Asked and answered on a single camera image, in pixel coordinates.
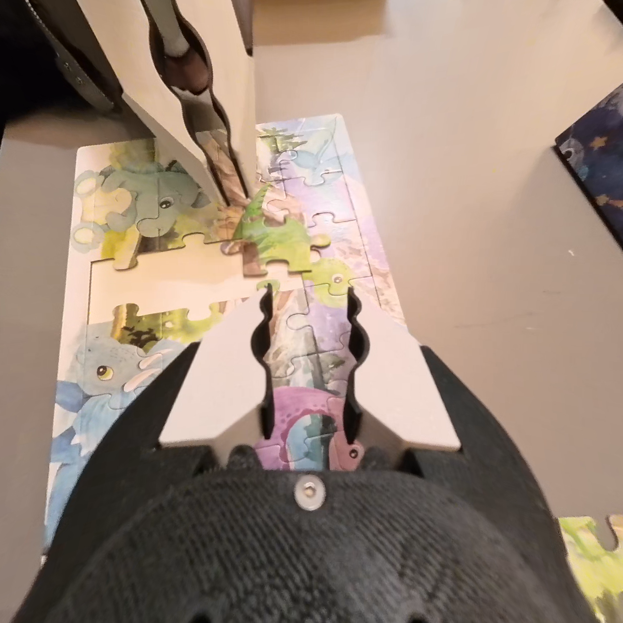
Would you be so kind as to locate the person's left hand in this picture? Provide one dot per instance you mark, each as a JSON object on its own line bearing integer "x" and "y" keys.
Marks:
{"x": 187, "y": 73}

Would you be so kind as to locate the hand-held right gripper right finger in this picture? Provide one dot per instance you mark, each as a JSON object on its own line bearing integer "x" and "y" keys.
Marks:
{"x": 404, "y": 389}

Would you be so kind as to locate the green dinosaur puzzle piece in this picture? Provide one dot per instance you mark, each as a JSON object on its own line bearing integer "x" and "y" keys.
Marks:
{"x": 277, "y": 238}

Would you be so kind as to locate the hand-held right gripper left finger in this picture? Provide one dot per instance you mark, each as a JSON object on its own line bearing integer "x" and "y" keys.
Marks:
{"x": 214, "y": 379}

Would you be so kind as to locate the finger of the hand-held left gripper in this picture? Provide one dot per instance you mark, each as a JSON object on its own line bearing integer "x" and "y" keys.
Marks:
{"x": 233, "y": 73}
{"x": 121, "y": 44}

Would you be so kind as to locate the dinosaur jigsaw puzzle board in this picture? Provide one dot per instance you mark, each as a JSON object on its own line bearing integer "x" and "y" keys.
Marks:
{"x": 160, "y": 287}

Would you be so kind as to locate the white and green puzzle piece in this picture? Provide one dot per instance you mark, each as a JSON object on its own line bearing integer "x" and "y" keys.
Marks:
{"x": 594, "y": 579}

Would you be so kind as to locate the printed picture puzzle box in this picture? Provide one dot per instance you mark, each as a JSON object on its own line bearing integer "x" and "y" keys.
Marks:
{"x": 594, "y": 160}

